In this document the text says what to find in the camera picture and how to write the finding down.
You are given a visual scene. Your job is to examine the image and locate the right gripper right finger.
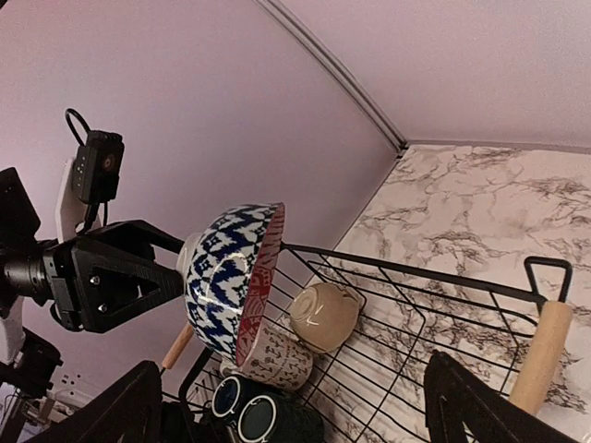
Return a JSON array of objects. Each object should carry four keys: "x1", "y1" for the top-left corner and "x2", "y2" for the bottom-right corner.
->
[{"x1": 424, "y1": 351, "x2": 573, "y2": 443}]

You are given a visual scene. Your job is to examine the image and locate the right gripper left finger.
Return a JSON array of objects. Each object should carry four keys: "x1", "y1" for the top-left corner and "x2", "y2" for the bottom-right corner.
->
[{"x1": 30, "y1": 360, "x2": 163, "y2": 442}]

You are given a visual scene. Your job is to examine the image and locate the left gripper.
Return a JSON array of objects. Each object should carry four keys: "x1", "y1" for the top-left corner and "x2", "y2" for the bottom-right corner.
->
[{"x1": 41, "y1": 220, "x2": 184, "y2": 333}]

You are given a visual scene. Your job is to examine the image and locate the dark blue cup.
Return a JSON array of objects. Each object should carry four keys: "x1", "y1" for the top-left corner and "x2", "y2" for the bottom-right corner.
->
[{"x1": 211, "y1": 375, "x2": 257, "y2": 420}]

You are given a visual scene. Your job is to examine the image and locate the blue patterned bowl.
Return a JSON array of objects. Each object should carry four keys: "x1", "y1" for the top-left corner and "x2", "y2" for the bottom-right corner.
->
[{"x1": 182, "y1": 202, "x2": 285, "y2": 365}]

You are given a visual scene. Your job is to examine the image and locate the dark teal cup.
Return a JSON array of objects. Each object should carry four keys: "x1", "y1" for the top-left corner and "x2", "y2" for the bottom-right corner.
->
[{"x1": 237, "y1": 393, "x2": 325, "y2": 443}]

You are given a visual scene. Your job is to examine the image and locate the beige bowl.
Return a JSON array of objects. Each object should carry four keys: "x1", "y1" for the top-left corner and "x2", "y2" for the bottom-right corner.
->
[{"x1": 289, "y1": 282, "x2": 361, "y2": 353}]

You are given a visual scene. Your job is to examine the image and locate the floral glass mug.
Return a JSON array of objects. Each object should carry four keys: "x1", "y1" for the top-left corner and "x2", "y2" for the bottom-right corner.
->
[{"x1": 219, "y1": 325, "x2": 314, "y2": 392}]

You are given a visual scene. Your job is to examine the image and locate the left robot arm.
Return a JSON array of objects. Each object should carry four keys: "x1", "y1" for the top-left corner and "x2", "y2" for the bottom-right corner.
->
[{"x1": 1, "y1": 167, "x2": 184, "y2": 399}]

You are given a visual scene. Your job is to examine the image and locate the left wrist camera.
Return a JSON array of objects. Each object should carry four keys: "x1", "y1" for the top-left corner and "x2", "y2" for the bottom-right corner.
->
[{"x1": 54, "y1": 108, "x2": 125, "y2": 243}]

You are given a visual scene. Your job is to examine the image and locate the black wire dish rack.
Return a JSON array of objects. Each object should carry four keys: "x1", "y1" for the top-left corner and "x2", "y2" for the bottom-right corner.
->
[{"x1": 159, "y1": 242, "x2": 576, "y2": 443}]

